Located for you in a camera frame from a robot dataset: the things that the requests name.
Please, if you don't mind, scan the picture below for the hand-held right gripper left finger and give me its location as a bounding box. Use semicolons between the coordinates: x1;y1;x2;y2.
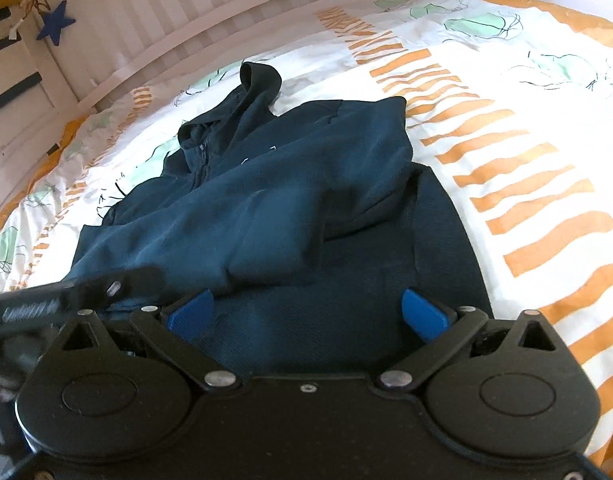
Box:
51;289;240;392

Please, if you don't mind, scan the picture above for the blue star decoration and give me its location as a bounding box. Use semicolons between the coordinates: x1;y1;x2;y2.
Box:
35;0;76;45

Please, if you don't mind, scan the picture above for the white orange patterned bed blanket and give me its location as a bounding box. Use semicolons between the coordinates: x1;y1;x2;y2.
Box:
0;0;613;480

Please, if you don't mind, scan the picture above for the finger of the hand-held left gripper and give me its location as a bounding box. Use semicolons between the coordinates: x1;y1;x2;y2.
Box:
68;266;167;311

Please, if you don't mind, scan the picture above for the white slatted bed frame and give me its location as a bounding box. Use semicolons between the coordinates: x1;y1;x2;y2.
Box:
0;0;479;231

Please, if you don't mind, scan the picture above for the dark blue zip hoodie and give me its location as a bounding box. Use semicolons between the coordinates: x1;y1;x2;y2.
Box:
61;61;497;376

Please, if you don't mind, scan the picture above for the string with white tags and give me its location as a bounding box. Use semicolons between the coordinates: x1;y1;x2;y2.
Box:
7;0;53;42

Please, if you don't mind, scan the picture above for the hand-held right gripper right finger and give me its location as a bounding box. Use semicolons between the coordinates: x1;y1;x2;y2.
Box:
376;288;570;392

